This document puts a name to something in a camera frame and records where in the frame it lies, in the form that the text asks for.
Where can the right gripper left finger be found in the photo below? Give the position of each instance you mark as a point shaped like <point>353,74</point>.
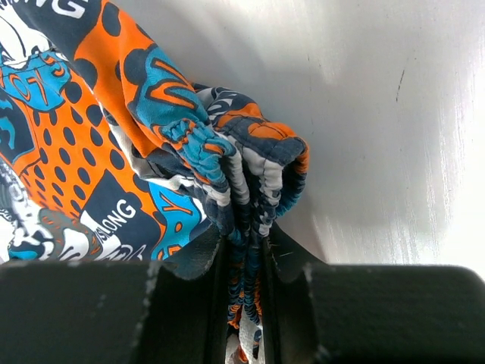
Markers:
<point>174,311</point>

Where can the patterned blue orange shorts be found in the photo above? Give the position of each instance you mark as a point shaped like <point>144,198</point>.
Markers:
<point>109,153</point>

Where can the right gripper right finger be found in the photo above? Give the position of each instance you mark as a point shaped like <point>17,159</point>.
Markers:
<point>314,312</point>

